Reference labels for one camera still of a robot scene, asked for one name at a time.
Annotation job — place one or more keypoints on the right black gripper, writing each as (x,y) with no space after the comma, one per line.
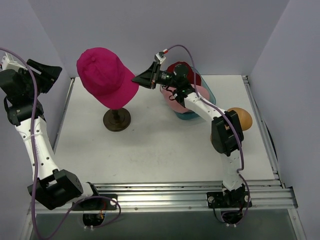
(153,75)

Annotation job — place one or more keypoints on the light pink cap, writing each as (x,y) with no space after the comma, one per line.
(174,105)

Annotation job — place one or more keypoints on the magenta baseball cap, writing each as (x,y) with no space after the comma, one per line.
(105,77)

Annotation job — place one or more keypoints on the dark red cap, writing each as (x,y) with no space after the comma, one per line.
(190,75)

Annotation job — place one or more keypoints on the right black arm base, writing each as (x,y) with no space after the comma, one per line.
(229,208)

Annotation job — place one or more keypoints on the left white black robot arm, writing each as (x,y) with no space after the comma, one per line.
(52,187)

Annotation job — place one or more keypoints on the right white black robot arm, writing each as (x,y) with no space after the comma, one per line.
(229,147)

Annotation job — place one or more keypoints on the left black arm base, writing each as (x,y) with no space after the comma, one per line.
(101,205)

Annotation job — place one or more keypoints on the dark round mannequin stand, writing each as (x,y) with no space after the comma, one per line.
(117,120)

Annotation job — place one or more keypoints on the teal transparent plastic tray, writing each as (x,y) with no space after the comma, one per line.
(192,115)

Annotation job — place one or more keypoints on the wooden egg-shaped hat stand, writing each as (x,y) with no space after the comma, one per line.
(245,120)

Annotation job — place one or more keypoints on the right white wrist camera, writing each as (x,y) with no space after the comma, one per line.
(160,57)

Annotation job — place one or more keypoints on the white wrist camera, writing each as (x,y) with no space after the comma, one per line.
(8,63)
(160,57)

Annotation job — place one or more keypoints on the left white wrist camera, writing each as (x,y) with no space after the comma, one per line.
(8,63)

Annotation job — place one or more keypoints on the aluminium front rail frame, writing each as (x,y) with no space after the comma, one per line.
(165,174)

